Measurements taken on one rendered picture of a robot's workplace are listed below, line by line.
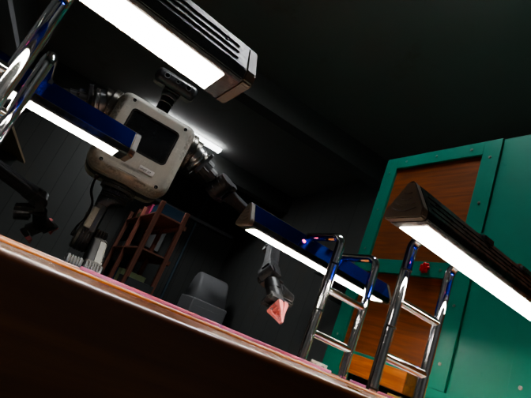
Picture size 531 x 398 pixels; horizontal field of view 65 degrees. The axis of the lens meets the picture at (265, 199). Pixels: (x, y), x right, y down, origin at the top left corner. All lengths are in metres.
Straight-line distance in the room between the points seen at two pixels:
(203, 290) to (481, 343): 5.81
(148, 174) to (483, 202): 1.25
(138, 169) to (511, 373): 1.39
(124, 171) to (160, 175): 0.13
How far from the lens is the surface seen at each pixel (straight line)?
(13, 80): 0.66
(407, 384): 1.56
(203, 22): 0.55
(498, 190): 1.73
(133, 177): 1.67
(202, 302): 6.88
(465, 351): 1.54
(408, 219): 0.74
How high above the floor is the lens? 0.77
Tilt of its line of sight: 18 degrees up
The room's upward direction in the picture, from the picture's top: 23 degrees clockwise
